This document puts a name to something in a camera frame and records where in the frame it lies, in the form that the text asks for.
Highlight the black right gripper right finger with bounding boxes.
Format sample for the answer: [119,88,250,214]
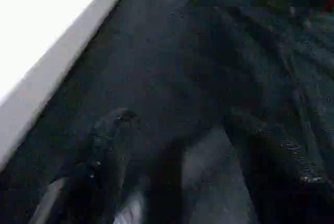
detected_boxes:
[223,114,334,224]

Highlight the black plastic mat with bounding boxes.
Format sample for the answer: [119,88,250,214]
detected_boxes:
[0,0,334,224]

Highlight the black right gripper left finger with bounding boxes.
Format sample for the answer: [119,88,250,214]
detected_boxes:
[28,108,139,224]

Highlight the white plastic table top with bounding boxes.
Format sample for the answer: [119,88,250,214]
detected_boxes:
[0,0,149,172]

